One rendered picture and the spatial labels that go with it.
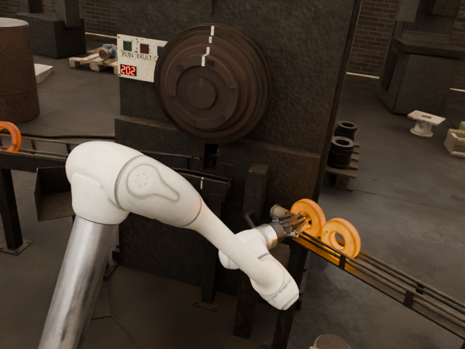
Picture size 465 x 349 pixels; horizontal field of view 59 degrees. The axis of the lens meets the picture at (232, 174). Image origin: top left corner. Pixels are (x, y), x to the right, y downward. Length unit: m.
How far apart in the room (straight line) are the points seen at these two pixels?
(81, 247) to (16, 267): 1.56
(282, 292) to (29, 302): 1.41
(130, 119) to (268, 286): 1.08
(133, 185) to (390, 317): 1.83
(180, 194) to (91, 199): 0.21
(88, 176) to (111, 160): 0.07
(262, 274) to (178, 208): 0.41
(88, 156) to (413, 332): 1.88
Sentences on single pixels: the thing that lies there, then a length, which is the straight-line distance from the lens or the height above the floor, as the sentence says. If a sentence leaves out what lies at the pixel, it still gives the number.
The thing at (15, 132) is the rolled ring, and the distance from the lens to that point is 2.34.
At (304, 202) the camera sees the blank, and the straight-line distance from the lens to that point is 1.57.
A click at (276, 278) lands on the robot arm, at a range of 1.27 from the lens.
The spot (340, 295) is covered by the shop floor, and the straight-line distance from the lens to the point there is 2.43.
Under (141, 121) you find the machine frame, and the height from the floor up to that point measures 0.87.
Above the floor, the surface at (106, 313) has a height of 0.01.
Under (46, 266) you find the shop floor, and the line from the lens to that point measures 2.51.
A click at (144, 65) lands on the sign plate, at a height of 1.13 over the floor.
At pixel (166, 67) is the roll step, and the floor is 1.17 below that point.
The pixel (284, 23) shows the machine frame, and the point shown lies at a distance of 1.70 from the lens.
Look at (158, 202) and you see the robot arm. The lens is 0.84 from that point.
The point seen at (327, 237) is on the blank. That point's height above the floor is 0.71.
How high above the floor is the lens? 1.57
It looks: 27 degrees down
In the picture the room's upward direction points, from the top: 6 degrees clockwise
